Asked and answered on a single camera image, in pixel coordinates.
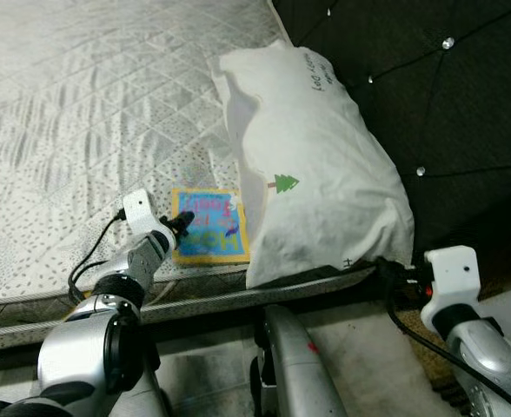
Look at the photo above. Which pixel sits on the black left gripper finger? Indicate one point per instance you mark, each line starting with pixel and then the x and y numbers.
pixel 184 222

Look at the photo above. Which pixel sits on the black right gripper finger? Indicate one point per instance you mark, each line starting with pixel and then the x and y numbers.
pixel 386 268

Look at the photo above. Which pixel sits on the blue yellow children's book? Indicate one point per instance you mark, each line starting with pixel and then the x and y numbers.
pixel 212 246

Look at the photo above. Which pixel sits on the white pillow green tree print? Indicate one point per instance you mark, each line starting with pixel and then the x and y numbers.
pixel 316 156

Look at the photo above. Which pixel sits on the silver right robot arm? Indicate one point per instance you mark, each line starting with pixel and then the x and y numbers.
pixel 486 347

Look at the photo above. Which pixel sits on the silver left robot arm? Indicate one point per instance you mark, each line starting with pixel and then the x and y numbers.
pixel 82 347

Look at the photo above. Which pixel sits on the silver robot right leg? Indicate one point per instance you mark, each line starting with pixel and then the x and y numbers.
pixel 295 365

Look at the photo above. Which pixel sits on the white quilted mattress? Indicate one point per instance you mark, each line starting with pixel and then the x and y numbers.
pixel 90 113

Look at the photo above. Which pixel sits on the black tufted headboard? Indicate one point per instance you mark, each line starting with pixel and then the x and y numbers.
pixel 447 104

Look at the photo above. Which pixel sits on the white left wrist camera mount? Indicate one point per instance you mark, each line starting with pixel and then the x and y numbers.
pixel 138 208

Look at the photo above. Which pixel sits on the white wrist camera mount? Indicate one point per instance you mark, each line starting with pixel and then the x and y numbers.
pixel 451 274
pixel 138 208

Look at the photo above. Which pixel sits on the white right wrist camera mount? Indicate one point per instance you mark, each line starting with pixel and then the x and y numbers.
pixel 451 274

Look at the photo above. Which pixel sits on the grey bed frame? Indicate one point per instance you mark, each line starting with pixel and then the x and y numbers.
pixel 195 304

